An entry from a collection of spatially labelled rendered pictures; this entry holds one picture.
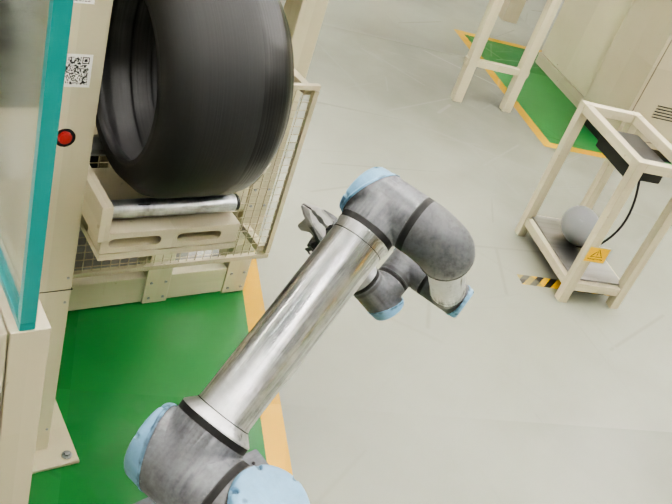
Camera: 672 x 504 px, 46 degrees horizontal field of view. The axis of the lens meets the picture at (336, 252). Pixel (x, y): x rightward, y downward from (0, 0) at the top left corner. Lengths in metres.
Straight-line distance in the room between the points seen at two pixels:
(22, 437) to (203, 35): 0.88
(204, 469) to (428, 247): 0.56
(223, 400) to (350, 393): 1.56
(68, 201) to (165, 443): 0.72
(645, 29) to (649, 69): 0.31
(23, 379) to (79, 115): 0.86
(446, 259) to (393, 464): 1.40
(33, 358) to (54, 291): 1.04
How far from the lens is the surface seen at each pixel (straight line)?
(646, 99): 6.06
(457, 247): 1.50
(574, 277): 3.96
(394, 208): 1.48
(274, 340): 1.43
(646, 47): 6.06
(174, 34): 1.69
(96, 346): 2.87
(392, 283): 2.03
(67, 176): 1.90
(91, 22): 1.74
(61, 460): 2.52
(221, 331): 3.03
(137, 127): 2.17
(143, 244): 1.96
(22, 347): 1.05
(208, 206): 1.99
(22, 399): 1.12
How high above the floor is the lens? 1.97
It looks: 33 degrees down
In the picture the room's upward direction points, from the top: 20 degrees clockwise
